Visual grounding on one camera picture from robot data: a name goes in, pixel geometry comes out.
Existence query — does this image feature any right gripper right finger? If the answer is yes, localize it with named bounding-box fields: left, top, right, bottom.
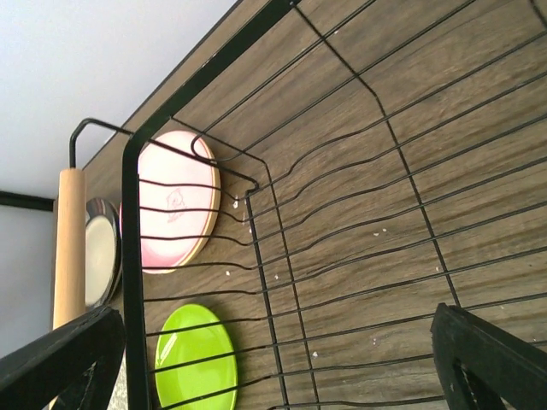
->
left=431, top=303, right=546, bottom=409

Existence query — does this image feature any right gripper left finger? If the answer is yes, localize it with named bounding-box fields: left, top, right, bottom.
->
left=1, top=306, right=126, bottom=409

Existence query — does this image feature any green plate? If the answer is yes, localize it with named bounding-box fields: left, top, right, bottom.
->
left=154, top=304, right=238, bottom=409

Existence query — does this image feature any glossy black plate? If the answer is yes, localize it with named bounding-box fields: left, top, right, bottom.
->
left=85, top=197, right=122, bottom=309

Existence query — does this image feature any orange plate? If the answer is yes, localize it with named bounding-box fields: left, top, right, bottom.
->
left=160, top=131, right=221, bottom=272

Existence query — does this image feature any pink plate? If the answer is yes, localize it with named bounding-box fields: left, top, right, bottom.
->
left=138, top=130, right=221, bottom=274

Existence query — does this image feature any speckled grey large plate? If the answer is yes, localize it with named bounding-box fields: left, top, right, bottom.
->
left=107, top=356, right=128, bottom=410

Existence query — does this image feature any left wooden rack handle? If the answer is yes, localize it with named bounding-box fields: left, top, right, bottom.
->
left=52, top=168, right=86, bottom=330

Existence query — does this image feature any black cage frame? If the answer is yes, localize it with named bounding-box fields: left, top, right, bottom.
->
left=0, top=190, right=54, bottom=212

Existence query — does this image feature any black wire dish rack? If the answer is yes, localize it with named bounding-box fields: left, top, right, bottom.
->
left=85, top=1, right=546, bottom=409

